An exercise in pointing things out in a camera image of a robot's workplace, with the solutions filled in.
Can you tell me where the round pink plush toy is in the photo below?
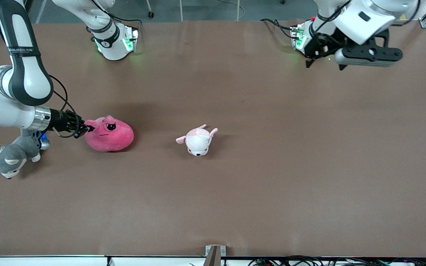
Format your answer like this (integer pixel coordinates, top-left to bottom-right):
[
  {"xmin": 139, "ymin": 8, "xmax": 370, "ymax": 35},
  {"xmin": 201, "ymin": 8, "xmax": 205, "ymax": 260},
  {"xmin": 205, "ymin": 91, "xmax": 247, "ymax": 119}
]
[{"xmin": 84, "ymin": 116, "xmax": 135, "ymax": 153}]

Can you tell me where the grey husky plush toy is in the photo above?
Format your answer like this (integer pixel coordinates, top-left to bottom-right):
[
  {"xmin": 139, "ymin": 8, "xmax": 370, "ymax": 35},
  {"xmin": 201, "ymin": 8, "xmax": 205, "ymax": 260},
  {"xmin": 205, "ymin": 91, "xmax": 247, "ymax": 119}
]
[{"xmin": 0, "ymin": 129, "xmax": 49, "ymax": 180}]

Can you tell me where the white pink plush puppy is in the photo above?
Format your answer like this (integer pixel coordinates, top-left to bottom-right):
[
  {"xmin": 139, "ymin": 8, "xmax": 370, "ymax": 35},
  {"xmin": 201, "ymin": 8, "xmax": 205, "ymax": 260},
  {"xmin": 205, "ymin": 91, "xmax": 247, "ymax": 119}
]
[{"xmin": 176, "ymin": 125, "xmax": 219, "ymax": 157}]

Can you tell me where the black left base cable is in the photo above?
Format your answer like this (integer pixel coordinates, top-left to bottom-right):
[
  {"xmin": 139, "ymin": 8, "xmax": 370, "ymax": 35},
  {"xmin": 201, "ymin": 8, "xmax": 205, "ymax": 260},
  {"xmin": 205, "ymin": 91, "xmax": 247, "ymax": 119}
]
[{"xmin": 260, "ymin": 18, "xmax": 297, "ymax": 40}]

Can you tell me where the black base cable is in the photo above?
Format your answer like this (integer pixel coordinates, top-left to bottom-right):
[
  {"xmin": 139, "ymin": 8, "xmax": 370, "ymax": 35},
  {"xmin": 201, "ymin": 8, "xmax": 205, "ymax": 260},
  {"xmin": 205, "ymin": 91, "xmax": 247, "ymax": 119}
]
[
  {"xmin": 260, "ymin": 18, "xmax": 297, "ymax": 40},
  {"xmin": 108, "ymin": 14, "xmax": 142, "ymax": 30}
]

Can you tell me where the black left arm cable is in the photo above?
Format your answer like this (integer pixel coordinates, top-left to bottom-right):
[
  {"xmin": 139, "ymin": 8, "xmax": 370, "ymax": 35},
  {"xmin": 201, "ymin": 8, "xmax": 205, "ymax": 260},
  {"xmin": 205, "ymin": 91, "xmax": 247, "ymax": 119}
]
[{"xmin": 307, "ymin": 0, "xmax": 421, "ymax": 59}]

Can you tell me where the black right base cable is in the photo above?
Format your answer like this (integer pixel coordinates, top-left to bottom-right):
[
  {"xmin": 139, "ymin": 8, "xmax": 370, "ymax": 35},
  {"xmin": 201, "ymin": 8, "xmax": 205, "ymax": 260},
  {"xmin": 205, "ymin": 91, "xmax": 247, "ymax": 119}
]
[{"xmin": 108, "ymin": 14, "xmax": 142, "ymax": 30}]

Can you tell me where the white table edge rail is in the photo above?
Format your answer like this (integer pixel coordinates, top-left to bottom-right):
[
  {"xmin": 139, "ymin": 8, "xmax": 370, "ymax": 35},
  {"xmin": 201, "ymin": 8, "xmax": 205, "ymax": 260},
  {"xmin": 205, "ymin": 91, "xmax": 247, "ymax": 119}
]
[{"xmin": 0, "ymin": 255, "xmax": 250, "ymax": 266}]

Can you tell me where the metal table edge bracket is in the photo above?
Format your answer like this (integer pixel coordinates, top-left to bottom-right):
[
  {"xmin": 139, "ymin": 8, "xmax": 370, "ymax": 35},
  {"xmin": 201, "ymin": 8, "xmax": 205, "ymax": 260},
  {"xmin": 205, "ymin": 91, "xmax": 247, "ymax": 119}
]
[{"xmin": 203, "ymin": 245, "xmax": 227, "ymax": 266}]

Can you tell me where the black cable bundle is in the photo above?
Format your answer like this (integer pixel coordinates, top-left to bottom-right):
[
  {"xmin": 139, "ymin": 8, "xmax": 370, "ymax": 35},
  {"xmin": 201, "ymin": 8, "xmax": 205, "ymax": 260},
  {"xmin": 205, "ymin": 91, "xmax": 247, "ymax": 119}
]
[{"xmin": 247, "ymin": 255, "xmax": 426, "ymax": 266}]

